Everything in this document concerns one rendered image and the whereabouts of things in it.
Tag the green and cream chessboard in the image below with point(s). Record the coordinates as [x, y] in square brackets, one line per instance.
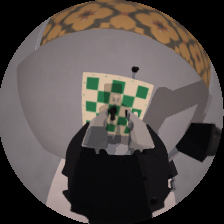
[98, 90]

